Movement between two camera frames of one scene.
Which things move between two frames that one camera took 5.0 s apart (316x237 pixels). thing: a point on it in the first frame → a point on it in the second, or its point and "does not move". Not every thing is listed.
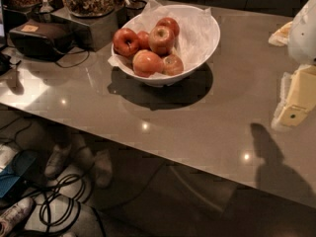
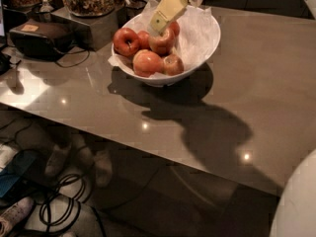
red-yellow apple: [161, 39] does not move
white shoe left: [56, 160] does not move
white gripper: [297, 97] → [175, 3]
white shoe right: [103, 168] does not move
